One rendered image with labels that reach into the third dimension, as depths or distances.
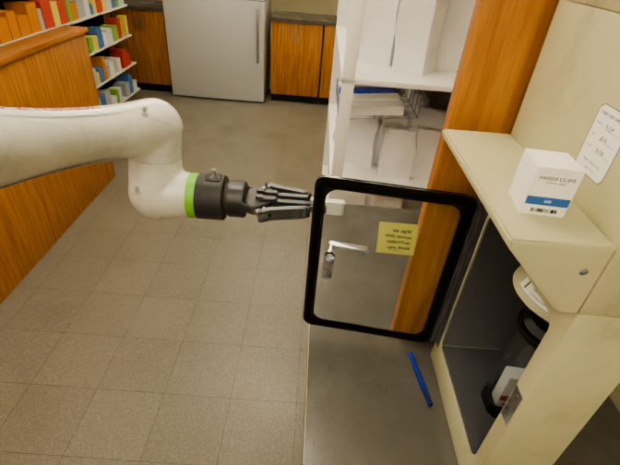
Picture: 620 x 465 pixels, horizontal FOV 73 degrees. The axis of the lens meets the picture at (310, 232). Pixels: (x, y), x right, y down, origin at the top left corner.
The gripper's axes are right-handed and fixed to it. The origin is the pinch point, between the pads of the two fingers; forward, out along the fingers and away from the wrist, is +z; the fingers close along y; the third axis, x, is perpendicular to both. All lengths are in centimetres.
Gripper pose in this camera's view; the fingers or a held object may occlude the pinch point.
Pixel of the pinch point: (327, 206)
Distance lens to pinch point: 86.3
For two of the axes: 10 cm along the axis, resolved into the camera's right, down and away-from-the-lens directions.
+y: 0.3, -5.7, 8.2
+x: -0.7, 8.2, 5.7
